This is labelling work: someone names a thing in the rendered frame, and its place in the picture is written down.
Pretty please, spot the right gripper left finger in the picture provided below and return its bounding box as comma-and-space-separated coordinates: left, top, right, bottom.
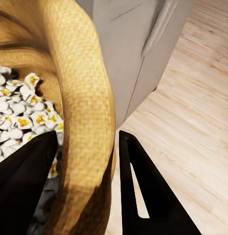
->
0, 130, 58, 235

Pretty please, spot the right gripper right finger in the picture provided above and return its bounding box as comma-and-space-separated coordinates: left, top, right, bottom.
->
119, 131, 202, 235

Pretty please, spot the popcorn bag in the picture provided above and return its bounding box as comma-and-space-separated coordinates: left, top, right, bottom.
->
0, 0, 117, 235

